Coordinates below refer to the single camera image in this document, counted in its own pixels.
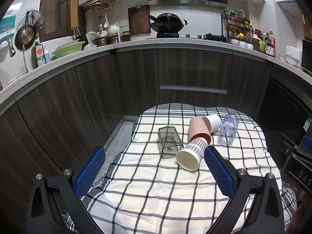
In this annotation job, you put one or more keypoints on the black spice rack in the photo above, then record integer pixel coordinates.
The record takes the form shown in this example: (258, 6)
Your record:
(234, 27)

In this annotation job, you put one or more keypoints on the white bowl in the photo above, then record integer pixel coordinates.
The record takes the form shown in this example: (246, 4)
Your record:
(292, 60)

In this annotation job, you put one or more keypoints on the red patterned paper cup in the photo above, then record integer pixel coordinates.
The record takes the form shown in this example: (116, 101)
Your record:
(190, 156)

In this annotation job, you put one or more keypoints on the black white checkered cloth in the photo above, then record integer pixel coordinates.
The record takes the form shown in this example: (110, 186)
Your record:
(143, 193)

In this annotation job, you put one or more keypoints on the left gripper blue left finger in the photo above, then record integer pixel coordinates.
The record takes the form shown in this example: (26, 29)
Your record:
(55, 205)

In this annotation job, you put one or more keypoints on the white teapot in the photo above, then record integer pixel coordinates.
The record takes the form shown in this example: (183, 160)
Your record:
(113, 29)

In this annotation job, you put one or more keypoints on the clear square container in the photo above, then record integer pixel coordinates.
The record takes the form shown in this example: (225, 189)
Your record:
(170, 142)

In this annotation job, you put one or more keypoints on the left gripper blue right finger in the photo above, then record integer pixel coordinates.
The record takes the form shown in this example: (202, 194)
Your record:
(265, 214)

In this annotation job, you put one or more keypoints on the pink plastic cup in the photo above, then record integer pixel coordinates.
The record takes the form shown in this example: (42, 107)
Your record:
(198, 128)

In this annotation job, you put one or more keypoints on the clear plastic bottle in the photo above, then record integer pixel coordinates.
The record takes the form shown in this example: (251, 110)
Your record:
(228, 129)

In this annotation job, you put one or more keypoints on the black wok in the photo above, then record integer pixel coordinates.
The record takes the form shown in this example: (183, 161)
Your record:
(167, 23)

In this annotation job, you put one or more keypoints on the silver drawer handle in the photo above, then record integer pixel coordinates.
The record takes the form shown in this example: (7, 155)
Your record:
(194, 89)

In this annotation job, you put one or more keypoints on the green dish soap bottle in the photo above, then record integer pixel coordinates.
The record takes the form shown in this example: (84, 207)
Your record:
(38, 56)

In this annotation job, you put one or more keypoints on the person's hand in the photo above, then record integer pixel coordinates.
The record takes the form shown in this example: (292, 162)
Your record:
(301, 221)

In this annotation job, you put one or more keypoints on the wooden cutting board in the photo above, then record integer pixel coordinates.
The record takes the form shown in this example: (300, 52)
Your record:
(139, 20)

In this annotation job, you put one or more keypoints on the green basin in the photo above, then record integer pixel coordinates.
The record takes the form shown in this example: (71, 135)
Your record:
(68, 49)

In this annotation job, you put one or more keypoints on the hanging frying pan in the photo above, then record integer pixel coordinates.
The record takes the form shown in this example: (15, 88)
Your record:
(25, 35)

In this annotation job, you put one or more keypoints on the white cup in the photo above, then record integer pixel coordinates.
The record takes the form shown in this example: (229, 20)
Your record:
(213, 122)

